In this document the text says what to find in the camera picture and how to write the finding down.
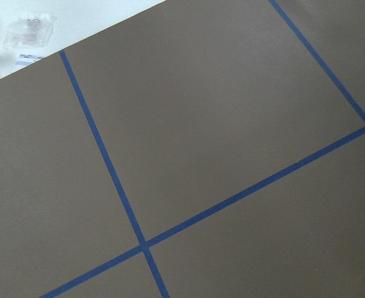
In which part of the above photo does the printed paper label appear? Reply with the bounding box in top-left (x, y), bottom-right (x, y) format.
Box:
top-left (16, 55), bottom-right (43, 66)

